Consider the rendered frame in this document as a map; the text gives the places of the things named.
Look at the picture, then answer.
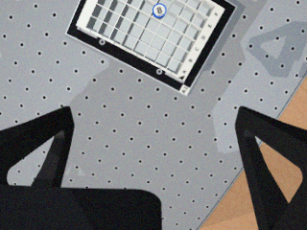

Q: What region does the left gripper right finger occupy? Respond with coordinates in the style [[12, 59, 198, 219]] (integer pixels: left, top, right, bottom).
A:
[[235, 106, 307, 230]]

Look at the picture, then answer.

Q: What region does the grey flat base plate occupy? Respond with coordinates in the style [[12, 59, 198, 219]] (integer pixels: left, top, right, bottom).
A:
[[0, 0, 307, 230]]

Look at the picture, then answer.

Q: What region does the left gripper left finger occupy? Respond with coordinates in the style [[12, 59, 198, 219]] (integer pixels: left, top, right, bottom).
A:
[[0, 106, 75, 187]]

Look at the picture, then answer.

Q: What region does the white grid rack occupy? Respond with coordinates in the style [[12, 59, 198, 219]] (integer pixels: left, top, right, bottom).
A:
[[76, 0, 224, 81]]

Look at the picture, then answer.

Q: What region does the blue vial with number 8 cap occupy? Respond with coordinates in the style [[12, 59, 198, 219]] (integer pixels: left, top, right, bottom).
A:
[[153, 3, 166, 21]]

